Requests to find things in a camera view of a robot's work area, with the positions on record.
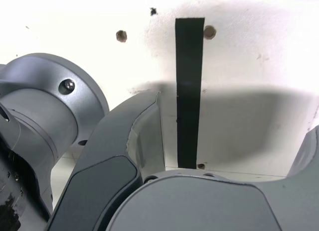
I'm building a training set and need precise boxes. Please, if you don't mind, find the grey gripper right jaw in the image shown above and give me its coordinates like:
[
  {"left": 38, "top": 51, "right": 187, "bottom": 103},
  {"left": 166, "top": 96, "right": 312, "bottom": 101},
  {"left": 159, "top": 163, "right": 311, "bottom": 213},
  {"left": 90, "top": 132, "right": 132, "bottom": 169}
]
[{"left": 104, "top": 124, "right": 319, "bottom": 231}]

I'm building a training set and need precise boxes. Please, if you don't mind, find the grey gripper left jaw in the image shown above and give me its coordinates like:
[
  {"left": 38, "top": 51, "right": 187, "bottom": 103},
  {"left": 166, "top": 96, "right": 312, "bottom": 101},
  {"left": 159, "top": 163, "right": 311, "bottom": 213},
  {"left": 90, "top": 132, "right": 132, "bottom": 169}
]
[{"left": 46, "top": 91, "right": 167, "bottom": 231}]

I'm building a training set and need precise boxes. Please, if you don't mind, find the black tape strip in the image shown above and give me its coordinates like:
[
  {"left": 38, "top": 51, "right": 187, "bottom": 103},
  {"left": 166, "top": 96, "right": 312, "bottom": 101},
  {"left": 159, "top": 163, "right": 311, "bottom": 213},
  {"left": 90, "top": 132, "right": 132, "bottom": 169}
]
[{"left": 175, "top": 17, "right": 205, "bottom": 170}]

